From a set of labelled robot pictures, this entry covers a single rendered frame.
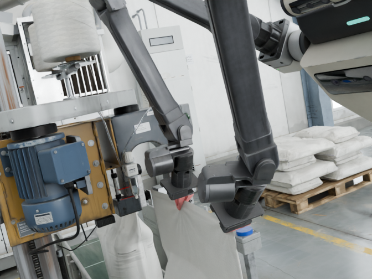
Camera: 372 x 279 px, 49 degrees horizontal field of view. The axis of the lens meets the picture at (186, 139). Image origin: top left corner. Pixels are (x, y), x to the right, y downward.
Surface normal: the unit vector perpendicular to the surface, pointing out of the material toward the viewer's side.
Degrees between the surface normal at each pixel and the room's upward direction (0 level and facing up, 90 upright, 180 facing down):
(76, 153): 90
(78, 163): 90
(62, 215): 91
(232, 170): 31
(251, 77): 117
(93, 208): 90
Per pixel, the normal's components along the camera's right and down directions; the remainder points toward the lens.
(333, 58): -0.71, -0.60
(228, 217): 0.18, -0.65
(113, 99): 0.89, -0.11
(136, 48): 0.40, 0.07
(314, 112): -0.88, 0.22
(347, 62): -0.55, 0.80
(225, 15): 0.18, 0.58
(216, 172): 0.05, -0.83
